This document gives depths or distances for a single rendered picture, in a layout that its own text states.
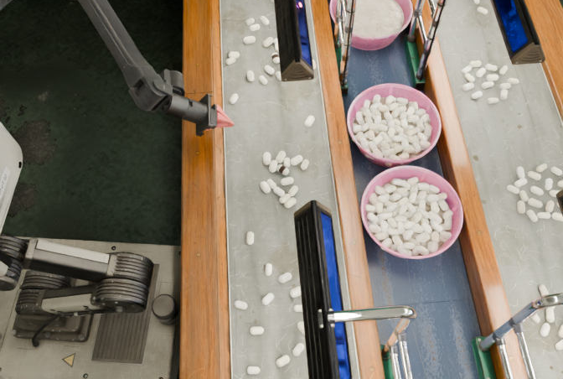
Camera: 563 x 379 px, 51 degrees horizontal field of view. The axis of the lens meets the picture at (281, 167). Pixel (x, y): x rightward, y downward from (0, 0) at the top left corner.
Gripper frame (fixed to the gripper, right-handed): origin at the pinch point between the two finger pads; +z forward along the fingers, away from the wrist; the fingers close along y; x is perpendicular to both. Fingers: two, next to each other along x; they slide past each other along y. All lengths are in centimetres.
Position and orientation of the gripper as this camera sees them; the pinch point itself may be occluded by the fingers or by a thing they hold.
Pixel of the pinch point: (230, 124)
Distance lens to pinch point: 162.0
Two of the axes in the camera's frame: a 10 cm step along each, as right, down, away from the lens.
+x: -6.2, 4.2, 6.6
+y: -0.8, -8.7, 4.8
